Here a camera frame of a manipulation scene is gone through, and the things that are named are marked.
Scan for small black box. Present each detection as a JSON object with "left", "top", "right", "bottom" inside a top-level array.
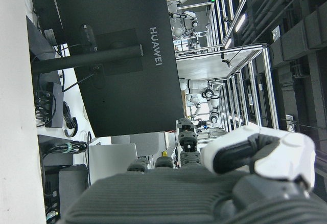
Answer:
[{"left": 35, "top": 81, "right": 65, "bottom": 129}]

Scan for tied black cable bundle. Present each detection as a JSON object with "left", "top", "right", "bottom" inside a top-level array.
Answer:
[{"left": 48, "top": 141, "right": 89, "bottom": 156}]

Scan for silver laptop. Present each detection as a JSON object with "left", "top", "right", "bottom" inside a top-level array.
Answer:
[{"left": 88, "top": 143, "right": 139, "bottom": 187}]

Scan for dark grey case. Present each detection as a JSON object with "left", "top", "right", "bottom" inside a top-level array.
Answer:
[{"left": 58, "top": 164, "right": 90, "bottom": 210}]

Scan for black Huawei monitor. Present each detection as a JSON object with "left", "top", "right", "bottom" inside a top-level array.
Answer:
[{"left": 51, "top": 0, "right": 185, "bottom": 138}]

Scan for black monitor stand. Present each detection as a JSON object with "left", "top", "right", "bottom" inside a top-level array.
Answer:
[{"left": 25, "top": 15, "right": 145, "bottom": 75}]

